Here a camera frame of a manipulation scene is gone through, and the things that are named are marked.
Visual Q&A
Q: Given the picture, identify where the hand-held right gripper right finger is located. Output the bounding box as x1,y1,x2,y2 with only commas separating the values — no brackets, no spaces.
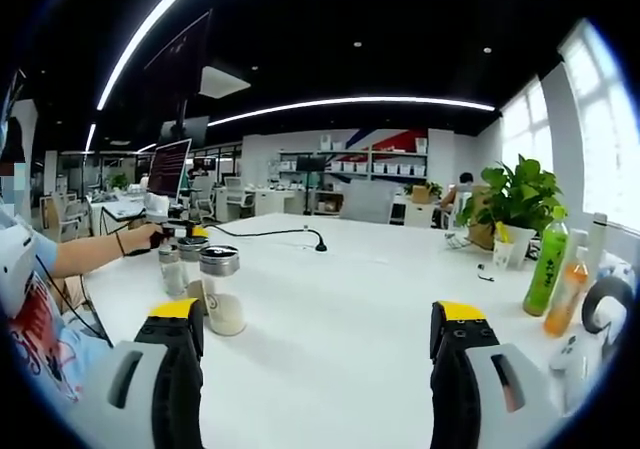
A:
429,299,566,449

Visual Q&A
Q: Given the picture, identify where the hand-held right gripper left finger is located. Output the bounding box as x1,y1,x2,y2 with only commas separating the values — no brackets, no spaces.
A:
74,297,205,449

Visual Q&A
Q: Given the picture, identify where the tall seasoning bottle brown powder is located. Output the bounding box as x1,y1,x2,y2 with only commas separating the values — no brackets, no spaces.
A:
178,236,210,300

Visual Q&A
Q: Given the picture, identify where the small seasoning bottle white powder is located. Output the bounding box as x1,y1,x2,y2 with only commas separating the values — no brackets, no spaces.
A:
157,243,189,299

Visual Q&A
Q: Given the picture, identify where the tall seasoning bottle white powder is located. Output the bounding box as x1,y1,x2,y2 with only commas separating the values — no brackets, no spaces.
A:
198,245,248,338

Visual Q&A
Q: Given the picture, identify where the orange drink bottle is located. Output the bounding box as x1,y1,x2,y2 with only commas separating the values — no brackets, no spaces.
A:
543,246,590,339

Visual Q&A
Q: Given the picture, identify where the green drink bottle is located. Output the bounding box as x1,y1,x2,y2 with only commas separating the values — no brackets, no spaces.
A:
522,206,571,318

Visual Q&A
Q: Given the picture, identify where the short white bottle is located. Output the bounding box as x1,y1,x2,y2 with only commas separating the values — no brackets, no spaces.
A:
567,228,591,265

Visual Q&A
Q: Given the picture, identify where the person's left hand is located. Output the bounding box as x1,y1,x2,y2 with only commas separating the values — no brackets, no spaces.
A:
122,222,171,258

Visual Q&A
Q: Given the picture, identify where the white laptop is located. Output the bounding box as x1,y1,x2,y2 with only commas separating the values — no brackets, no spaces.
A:
102,137,194,220

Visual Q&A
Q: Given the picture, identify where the white office chair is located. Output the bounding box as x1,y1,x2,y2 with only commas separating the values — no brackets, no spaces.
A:
224,176,256,220
452,191,474,230

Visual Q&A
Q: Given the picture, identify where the white game controller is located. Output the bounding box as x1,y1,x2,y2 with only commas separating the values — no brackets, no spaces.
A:
548,335,589,415

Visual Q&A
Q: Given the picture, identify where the white paper cup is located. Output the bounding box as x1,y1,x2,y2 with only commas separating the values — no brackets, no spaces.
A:
492,241,515,270

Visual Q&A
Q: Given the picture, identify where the black monitor on stand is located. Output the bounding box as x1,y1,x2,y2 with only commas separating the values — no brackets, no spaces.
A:
295,155,326,215

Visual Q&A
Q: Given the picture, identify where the brown paper bag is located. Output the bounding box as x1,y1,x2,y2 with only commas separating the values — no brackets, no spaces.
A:
467,184,501,250

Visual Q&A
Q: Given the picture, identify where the white ceiling air conditioner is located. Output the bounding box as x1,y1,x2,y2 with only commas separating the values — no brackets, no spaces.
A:
198,65,251,98

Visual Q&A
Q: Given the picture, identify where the grey black headset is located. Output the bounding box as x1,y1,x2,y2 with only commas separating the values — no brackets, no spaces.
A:
582,276,634,360

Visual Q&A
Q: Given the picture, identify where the white chest device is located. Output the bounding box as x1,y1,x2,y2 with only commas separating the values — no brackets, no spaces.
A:
0,217,40,316

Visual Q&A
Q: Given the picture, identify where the black hanging display screen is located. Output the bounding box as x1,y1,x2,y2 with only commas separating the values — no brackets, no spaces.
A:
143,9,214,135

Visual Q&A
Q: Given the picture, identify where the grey mesh office chair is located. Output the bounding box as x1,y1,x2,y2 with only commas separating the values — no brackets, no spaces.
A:
339,181,396,225

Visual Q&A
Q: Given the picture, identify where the long ceiling light strip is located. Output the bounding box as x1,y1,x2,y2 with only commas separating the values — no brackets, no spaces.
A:
207,96,496,128
96,0,214,111

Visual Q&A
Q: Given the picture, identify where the tall white thermos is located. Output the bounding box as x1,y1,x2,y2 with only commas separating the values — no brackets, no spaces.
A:
587,212,609,290

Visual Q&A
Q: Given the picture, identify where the large green potted plant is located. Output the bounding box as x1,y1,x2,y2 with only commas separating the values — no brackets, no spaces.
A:
455,154,564,270

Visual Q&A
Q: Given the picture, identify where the row of white storage bins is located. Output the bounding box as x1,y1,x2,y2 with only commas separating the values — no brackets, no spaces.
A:
279,133,430,176

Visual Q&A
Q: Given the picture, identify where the grey storage shelf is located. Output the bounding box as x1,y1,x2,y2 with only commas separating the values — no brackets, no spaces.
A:
277,148,430,190

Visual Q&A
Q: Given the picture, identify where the black table cable with plug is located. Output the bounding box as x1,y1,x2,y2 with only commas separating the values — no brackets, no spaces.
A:
202,223,331,255

